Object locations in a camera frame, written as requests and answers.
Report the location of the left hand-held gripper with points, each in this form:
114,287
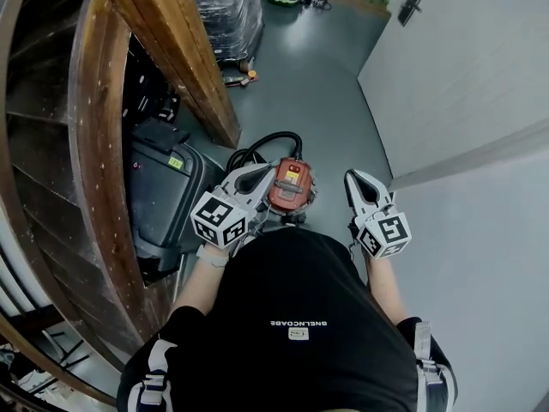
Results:
218,219

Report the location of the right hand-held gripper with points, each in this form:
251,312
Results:
386,234

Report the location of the red canister vacuum cleaner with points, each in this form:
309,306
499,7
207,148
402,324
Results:
291,187

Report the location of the person's left forearm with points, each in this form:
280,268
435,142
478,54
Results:
197,288

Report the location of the person's right forearm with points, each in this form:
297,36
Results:
386,290

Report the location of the black hard case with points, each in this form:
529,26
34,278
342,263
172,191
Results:
165,195

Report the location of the black plastic crates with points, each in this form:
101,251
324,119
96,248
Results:
150,88

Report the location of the white door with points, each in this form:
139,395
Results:
463,80

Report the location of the wooden beam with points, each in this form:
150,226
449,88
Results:
171,45

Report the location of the person's black t-shirt torso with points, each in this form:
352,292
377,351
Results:
291,337

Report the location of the plastic-wrapped black pallet load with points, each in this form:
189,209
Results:
231,11

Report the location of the wooden spiral staircase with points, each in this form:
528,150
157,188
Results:
64,165

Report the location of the black metal frame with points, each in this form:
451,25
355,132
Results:
64,348

